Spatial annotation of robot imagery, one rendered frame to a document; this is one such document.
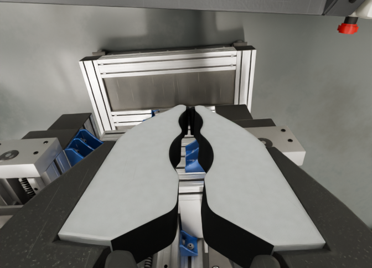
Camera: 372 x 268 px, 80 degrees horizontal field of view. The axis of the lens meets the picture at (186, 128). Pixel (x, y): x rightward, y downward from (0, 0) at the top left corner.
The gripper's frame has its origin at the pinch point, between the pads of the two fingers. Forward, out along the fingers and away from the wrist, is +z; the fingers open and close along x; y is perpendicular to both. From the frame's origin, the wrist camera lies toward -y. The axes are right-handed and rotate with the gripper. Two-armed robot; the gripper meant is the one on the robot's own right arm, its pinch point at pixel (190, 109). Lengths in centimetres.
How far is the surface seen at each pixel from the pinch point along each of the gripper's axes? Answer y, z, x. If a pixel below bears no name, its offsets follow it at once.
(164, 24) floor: 10, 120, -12
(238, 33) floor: 13, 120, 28
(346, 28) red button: 0, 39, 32
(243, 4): -4.1, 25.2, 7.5
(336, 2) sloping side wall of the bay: -4.8, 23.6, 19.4
